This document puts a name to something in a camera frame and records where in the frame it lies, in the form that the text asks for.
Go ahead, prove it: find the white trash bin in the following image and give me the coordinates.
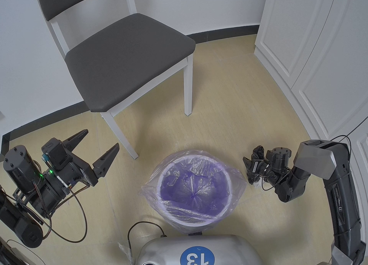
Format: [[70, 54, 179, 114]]
[[157, 156, 232, 234]]

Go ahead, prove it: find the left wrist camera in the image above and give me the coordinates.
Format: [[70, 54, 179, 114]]
[[42, 138, 73, 171]]

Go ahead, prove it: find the white chair with grey seat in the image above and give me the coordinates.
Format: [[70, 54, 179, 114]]
[[37, 0, 196, 160]]

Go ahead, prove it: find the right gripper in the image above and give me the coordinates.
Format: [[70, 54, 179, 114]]
[[243, 156, 269, 177]]

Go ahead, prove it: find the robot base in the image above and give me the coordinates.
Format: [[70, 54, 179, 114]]
[[138, 234, 262, 265]]

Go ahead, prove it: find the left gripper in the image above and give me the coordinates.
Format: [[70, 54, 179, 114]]
[[43, 129, 120, 199]]

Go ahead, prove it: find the black cable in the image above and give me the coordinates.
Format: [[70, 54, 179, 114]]
[[127, 221, 168, 258], [43, 182, 88, 243], [330, 116, 368, 172]]

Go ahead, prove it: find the white wardrobe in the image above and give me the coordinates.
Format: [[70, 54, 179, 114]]
[[253, 0, 368, 207]]

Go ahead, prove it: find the crumpled white paper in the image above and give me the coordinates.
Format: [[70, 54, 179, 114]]
[[253, 179, 272, 191]]

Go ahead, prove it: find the purple plastic bag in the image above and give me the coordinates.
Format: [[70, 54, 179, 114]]
[[139, 149, 248, 234]]

